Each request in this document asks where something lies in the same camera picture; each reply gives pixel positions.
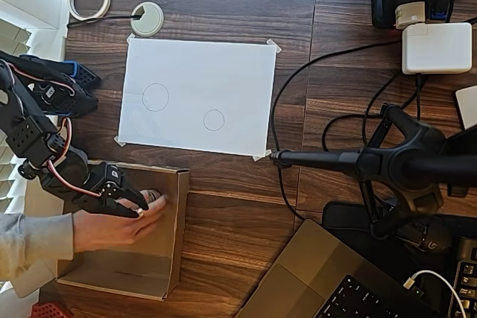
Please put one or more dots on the small white round container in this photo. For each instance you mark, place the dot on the small white round container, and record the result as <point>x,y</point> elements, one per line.
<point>151,195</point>

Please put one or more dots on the white paper sheet with circles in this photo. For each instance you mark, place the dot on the white paper sheet with circles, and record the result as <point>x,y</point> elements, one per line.
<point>208,83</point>

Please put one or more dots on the black keyboard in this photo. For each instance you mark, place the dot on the black keyboard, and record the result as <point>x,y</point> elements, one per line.
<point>467,277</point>

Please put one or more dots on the masking tape corner piece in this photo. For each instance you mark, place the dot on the masking tape corner piece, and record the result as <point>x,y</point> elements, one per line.
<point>275,46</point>
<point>261,156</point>
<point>131,38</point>
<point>120,142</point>

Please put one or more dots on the black mouse pad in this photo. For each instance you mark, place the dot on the black mouse pad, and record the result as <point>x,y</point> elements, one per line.
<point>343,217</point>

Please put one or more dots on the blue plug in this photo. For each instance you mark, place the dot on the blue plug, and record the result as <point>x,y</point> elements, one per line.
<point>438,12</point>

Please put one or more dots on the black computer mouse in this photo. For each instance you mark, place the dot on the black computer mouse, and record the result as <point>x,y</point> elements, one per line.
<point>434,240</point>

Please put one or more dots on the forearm in grey sleeve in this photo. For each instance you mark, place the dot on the forearm in grey sleeve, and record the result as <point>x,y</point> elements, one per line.
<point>33,243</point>

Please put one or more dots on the open brown cardboard box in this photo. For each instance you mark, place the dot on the open brown cardboard box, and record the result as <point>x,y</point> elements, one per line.
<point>149,262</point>

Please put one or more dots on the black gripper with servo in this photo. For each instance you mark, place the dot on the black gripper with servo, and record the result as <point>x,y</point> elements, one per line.
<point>110,196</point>

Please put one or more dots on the small beige plug adapter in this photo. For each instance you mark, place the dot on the small beige plug adapter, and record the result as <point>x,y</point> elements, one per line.
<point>410,14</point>

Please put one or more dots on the person's hand with ring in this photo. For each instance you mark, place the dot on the person's hand with ring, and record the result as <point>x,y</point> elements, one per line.
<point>112,232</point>

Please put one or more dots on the grey laptop with black keys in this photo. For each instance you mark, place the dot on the grey laptop with black keys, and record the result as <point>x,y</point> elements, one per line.
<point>309,269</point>

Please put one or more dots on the black camera tripod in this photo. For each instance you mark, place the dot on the black camera tripod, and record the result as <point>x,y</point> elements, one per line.
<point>402,163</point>

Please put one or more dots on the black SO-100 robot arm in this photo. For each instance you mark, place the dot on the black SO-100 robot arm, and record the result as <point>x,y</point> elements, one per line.
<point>30,117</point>

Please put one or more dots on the red leader robot arm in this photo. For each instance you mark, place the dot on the red leader robot arm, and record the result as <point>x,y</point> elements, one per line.
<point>48,310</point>

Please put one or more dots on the cream vertical window blinds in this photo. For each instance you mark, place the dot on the cream vertical window blinds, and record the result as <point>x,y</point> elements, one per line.
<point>9,35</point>

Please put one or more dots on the white flat device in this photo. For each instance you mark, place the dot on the white flat device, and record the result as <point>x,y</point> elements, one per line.
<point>469,107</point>

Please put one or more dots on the round beige desk grommet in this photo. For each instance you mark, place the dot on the round beige desk grommet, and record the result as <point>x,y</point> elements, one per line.
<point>151,25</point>

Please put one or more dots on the white square power adapter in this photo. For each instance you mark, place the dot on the white square power adapter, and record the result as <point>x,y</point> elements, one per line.
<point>436,48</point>

